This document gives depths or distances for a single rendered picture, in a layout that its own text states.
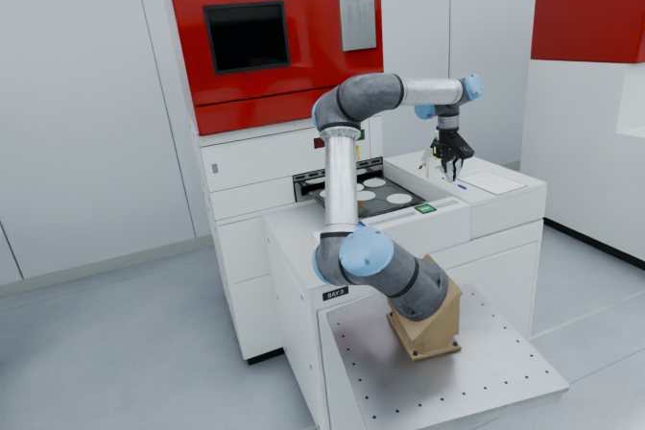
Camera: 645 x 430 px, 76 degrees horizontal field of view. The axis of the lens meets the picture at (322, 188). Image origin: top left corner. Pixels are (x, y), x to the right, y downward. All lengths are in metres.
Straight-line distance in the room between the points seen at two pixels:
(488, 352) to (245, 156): 1.16
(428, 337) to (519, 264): 0.82
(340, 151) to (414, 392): 0.59
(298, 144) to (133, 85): 1.64
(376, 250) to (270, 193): 0.99
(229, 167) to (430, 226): 0.84
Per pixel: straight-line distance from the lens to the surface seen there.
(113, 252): 3.53
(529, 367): 1.12
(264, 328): 2.16
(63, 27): 3.20
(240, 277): 1.97
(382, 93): 1.08
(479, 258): 1.64
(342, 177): 1.08
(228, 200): 1.80
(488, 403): 1.02
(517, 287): 1.86
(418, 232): 1.42
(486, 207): 1.56
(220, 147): 1.73
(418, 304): 1.01
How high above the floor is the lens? 1.57
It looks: 21 degrees down
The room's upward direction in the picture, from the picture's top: 6 degrees counter-clockwise
